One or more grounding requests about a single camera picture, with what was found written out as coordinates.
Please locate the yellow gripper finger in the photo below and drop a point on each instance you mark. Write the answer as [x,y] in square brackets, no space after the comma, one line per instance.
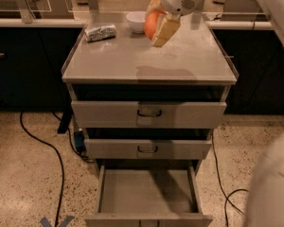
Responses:
[154,6]
[166,27]

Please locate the orange fruit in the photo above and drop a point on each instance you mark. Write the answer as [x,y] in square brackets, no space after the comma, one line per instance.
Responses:
[151,22]

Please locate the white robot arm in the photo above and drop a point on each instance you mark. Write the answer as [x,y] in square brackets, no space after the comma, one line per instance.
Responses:
[265,202]

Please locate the grey metal drawer cabinet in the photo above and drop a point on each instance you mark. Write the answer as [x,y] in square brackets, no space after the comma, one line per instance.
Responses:
[189,68]

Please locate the top grey drawer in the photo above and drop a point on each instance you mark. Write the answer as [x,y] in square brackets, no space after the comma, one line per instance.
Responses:
[161,115]

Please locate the grey drawer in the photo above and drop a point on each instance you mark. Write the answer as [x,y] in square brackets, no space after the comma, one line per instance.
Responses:
[147,149]
[161,115]
[137,196]

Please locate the middle grey drawer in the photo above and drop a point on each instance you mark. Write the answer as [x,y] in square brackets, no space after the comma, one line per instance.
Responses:
[147,149]

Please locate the bottom grey drawer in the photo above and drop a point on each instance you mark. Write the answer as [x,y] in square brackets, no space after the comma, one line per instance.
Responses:
[137,196]

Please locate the white ceramic bowl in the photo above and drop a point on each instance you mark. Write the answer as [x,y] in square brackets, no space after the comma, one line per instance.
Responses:
[136,21]

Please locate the silver foil snack packet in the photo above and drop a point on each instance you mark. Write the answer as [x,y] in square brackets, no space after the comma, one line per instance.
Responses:
[94,34]

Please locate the black counter cabinet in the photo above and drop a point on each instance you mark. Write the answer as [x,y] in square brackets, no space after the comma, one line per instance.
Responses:
[31,60]

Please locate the blue power adapter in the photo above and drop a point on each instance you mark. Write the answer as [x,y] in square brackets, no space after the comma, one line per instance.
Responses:
[79,139]

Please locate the blue tape floor marker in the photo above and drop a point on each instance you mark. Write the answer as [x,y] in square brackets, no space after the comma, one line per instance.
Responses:
[64,223]

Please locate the right grey metal post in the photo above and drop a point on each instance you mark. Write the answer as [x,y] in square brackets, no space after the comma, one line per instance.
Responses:
[199,5]

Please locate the left grey metal post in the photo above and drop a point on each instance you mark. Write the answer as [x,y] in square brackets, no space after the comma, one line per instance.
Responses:
[26,14]

